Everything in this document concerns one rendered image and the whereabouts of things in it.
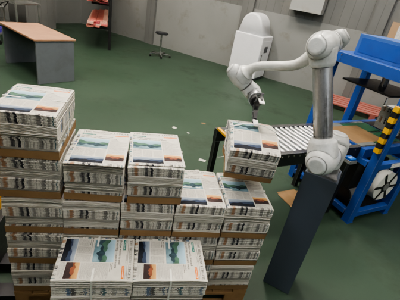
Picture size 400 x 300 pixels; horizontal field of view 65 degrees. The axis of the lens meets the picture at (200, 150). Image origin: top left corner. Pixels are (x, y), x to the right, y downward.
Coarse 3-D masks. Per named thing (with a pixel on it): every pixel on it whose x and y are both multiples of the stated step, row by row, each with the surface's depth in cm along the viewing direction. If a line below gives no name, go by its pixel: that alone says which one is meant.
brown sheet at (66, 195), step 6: (66, 192) 156; (66, 198) 158; (72, 198) 158; (78, 198) 159; (84, 198) 159; (90, 198) 160; (96, 198) 160; (102, 198) 160; (108, 198) 161; (114, 198) 161; (120, 198) 162
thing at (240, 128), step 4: (232, 124) 189; (232, 128) 185; (236, 128) 186; (240, 128) 186; (244, 128) 187; (248, 128) 188; (252, 128) 189; (256, 128) 190; (228, 132) 191; (248, 132) 183; (252, 132) 184; (256, 132) 185; (260, 132) 186; (264, 132) 187; (268, 132) 188; (272, 132) 189; (276, 136) 184; (228, 140) 189
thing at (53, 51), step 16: (16, 32) 578; (32, 32) 526; (48, 32) 547; (16, 48) 589; (32, 48) 610; (48, 48) 508; (64, 48) 528; (48, 64) 519; (64, 64) 540; (48, 80) 530; (64, 80) 552
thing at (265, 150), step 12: (240, 132) 182; (228, 144) 185; (240, 144) 174; (252, 144) 176; (264, 144) 177; (276, 144) 178; (228, 156) 174; (240, 156) 173; (252, 156) 173; (264, 156) 172; (276, 156) 172; (228, 168) 180; (240, 168) 179; (252, 168) 179; (264, 168) 178
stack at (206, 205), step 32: (192, 192) 183; (224, 192) 189; (256, 192) 195; (64, 224) 166; (96, 224) 169; (128, 224) 171; (160, 224) 175; (192, 224) 178; (224, 224) 182; (256, 224) 185; (224, 256) 194; (256, 256) 198
